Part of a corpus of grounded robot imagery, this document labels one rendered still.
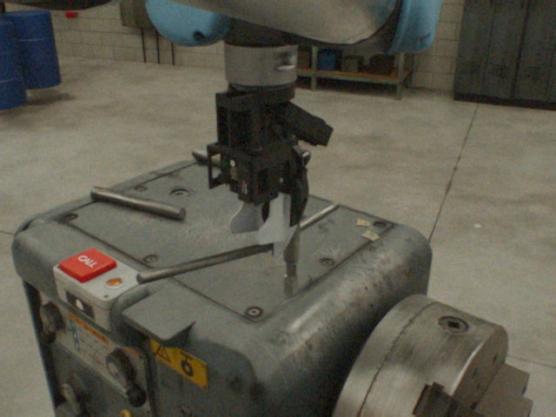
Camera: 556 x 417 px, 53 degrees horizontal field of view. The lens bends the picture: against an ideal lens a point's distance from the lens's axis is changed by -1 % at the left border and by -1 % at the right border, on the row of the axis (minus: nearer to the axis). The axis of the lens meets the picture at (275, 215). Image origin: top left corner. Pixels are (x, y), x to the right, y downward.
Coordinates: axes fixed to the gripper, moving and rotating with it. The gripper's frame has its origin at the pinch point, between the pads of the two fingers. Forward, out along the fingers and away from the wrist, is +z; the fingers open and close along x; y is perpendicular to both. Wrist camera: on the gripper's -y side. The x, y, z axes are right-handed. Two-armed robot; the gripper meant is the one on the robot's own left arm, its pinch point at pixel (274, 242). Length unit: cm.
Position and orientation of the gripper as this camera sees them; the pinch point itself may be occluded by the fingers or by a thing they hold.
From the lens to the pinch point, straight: 69.1
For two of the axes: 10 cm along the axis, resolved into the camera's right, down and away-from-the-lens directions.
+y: -6.4, 3.4, -6.9
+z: 0.0, 9.0, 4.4
